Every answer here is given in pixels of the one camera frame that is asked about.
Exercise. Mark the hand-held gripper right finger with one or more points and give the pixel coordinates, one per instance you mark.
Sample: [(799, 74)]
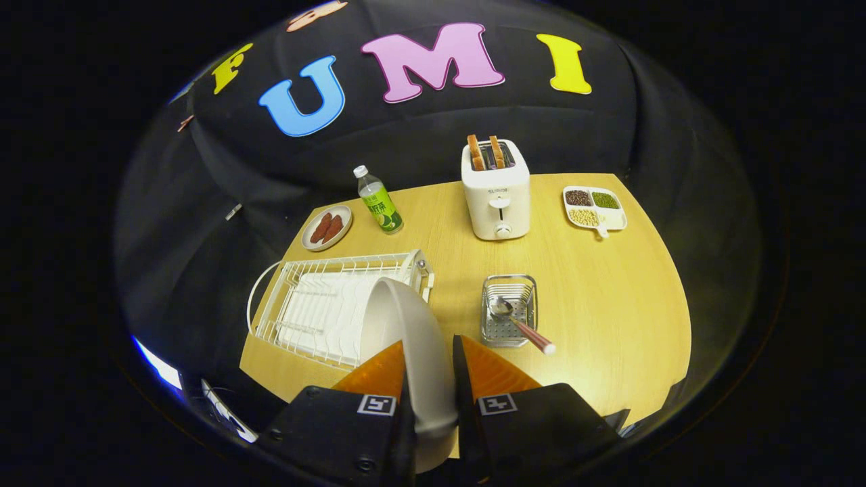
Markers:
[(463, 406)]

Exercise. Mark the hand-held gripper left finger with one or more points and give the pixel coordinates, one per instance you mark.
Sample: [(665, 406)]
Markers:
[(325, 433)]

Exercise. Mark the small beige plate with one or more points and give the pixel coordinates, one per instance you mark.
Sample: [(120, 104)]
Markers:
[(342, 215)]

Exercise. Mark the white divided dish with beans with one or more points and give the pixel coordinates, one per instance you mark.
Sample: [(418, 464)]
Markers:
[(612, 218)]

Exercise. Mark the red sausage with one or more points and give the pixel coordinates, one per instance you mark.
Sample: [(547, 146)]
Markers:
[(333, 230), (320, 228)]

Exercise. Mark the white toaster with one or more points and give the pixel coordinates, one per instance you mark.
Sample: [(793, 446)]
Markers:
[(497, 196)]

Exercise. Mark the green label drink bottle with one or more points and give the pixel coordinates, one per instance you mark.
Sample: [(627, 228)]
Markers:
[(380, 203)]

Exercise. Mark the silver clip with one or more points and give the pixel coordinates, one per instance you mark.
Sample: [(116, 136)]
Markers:
[(233, 212)]

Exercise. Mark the toast slice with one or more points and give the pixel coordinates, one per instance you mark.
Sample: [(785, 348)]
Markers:
[(497, 151), (475, 152)]

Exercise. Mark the black backdrop cloth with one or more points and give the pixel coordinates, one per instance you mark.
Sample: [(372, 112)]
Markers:
[(419, 128)]

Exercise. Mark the orange clip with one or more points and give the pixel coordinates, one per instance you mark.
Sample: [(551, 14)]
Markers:
[(184, 123)]

